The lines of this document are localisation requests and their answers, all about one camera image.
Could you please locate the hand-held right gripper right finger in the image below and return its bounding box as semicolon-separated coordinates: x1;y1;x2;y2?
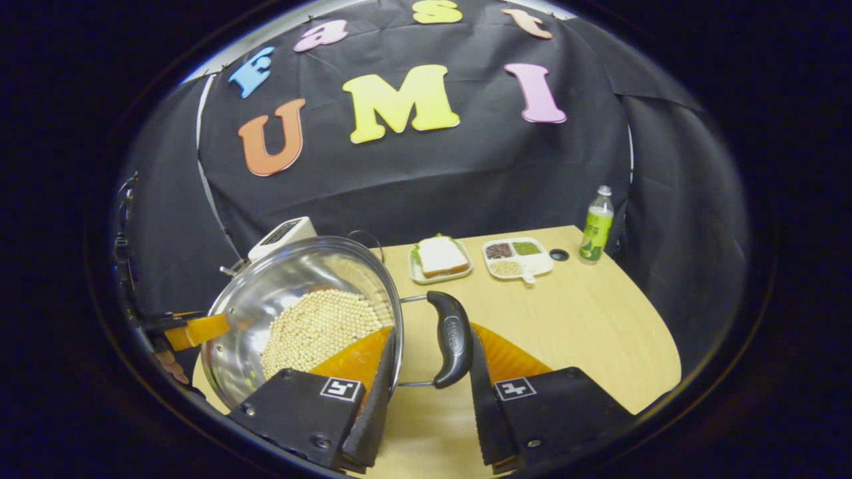
468;323;636;474

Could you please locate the sandwich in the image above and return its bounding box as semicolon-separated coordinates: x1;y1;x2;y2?
416;235;470;279

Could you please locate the small white plate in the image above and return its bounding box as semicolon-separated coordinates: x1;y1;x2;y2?
409;245;474;285

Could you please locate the white kitchen appliance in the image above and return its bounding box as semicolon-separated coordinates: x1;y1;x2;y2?
248;216;319;261

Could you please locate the white divided dish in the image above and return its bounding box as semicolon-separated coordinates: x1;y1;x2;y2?
482;238;554;285

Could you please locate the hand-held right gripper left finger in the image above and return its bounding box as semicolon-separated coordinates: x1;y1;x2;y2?
228;326;398;474

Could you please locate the stainless steel pot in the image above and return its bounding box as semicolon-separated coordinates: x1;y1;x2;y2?
201;236;475;410

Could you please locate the pile of soybeans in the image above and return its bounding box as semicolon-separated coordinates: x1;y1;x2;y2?
261;289;393;380

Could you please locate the green label drink bottle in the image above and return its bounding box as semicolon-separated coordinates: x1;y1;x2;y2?
578;186;615;265

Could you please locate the black power cable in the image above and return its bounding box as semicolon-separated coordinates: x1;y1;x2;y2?
346;230;385;263

